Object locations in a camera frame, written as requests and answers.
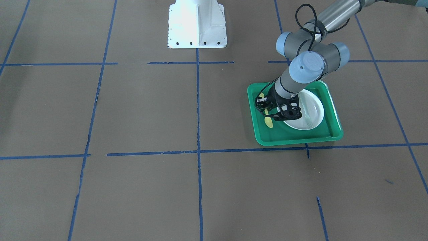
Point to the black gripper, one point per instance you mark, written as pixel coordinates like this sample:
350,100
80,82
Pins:
273,101

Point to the yellow plastic spoon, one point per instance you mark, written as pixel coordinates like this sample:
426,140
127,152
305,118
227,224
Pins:
267,119

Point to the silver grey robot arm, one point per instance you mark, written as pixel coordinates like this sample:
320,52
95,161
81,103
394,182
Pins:
310,59

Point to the white round plate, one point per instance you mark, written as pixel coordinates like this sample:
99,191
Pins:
316,111

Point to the pale green plastic fork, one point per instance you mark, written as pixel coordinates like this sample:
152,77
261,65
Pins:
308,119

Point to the green plastic tray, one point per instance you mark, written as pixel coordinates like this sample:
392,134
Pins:
329,129

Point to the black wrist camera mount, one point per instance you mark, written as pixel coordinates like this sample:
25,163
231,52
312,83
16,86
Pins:
289,109

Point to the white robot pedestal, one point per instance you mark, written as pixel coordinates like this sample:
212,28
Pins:
196,24

